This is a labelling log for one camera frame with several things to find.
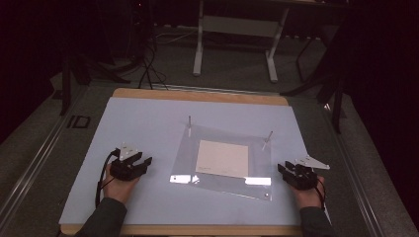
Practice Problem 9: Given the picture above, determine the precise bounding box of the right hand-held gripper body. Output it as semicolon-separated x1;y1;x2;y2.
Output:
286;154;331;192

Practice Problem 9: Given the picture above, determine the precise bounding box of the person's right hand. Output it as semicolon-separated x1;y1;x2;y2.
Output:
290;175;327;210

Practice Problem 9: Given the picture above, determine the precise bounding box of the person's left hand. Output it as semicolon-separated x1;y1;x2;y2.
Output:
102;172;141;205

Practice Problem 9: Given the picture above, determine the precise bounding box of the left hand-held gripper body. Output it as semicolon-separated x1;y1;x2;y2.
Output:
109;141;148;182

